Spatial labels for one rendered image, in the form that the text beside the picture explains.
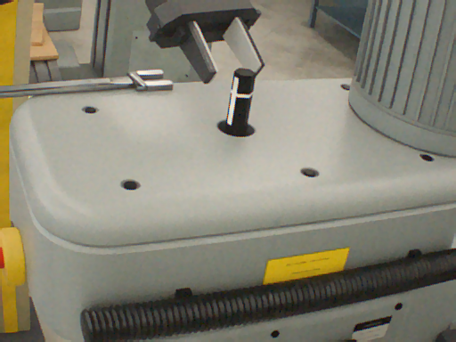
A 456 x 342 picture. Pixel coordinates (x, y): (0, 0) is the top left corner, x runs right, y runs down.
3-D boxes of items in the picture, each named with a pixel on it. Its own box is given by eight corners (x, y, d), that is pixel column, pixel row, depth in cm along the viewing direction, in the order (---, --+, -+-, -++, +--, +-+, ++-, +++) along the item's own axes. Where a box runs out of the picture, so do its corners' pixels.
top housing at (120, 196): (49, 364, 65) (45, 223, 58) (3, 209, 86) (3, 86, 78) (451, 289, 84) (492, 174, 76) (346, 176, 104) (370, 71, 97)
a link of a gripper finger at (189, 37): (207, 87, 74) (182, 39, 76) (222, 68, 72) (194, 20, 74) (194, 89, 73) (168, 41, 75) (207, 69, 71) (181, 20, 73)
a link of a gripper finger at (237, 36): (262, 62, 75) (234, 15, 77) (248, 81, 77) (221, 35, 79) (274, 61, 76) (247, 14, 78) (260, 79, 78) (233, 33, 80)
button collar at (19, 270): (9, 298, 72) (5, 251, 69) (-1, 263, 77) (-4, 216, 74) (27, 297, 73) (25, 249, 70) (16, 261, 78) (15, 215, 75)
